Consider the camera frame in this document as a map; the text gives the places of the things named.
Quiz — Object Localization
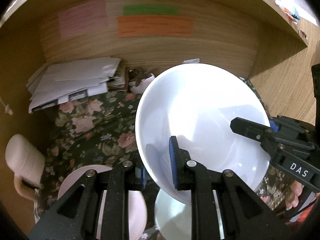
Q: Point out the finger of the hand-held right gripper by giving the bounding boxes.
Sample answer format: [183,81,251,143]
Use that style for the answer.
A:
[269,115,315,150]
[230,117,275,148]

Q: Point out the cream plastic pitcher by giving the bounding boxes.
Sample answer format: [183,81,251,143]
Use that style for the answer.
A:
[5,134,46,202]

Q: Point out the dark floral tablecloth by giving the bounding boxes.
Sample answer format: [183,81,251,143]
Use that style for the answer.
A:
[32,76,300,240]

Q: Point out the person's right hand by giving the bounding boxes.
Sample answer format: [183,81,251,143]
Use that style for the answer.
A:
[285,180,305,210]

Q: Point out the bunch of metal keys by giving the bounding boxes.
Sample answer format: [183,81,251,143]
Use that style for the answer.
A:
[128,68,150,83]

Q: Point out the white bowl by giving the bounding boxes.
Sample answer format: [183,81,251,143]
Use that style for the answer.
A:
[135,64,272,205]

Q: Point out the orange garment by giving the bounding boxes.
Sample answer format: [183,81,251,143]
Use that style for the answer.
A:
[296,204,318,222]

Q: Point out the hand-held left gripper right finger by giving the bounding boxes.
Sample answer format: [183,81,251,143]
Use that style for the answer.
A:
[169,135,288,240]

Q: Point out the crumpled white paper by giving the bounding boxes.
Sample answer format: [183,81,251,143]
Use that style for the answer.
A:
[130,74,157,94]

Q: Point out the orange paper note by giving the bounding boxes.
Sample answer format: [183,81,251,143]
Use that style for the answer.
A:
[117,15,193,38]

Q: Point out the wooden desk cubby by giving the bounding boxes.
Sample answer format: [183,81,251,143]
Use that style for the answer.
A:
[0,0,320,240]

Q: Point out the small brown notebook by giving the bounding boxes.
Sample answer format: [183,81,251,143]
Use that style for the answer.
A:
[108,66,128,92]

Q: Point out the green paper note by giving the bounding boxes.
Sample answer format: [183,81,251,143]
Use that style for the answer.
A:
[122,4,179,16]

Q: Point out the assorted desk clutter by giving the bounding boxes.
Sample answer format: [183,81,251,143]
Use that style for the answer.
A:
[250,0,308,38]

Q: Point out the pink plate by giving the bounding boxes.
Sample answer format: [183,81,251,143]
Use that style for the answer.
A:
[57,164,148,240]

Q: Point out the pink paper note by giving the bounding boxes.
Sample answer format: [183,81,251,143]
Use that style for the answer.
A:
[58,0,108,39]

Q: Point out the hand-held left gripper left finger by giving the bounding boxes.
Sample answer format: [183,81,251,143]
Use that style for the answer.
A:
[29,159,148,240]

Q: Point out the light green plate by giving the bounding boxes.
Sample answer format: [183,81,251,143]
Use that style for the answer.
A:
[154,187,225,240]

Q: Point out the small white wall hook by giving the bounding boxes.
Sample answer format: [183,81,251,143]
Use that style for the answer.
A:
[0,99,13,115]

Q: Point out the stack of white papers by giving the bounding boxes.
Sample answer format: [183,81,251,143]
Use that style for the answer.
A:
[26,57,122,113]

